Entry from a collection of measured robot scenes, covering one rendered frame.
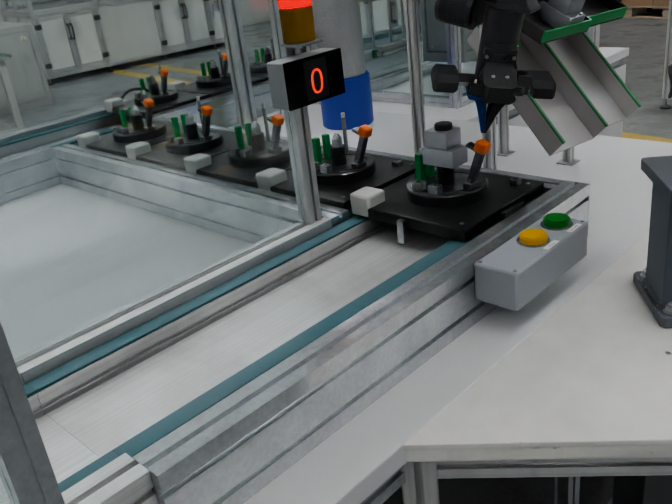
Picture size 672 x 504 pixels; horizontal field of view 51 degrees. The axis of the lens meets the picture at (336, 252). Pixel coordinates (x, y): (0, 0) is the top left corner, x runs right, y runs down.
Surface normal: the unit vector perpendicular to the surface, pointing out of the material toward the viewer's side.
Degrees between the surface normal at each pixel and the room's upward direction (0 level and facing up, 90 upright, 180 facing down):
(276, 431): 90
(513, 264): 0
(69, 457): 0
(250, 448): 90
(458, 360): 0
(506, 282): 90
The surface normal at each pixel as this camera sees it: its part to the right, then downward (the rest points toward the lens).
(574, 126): 0.34, -0.44
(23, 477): 0.72, 0.21
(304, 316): -0.11, -0.90
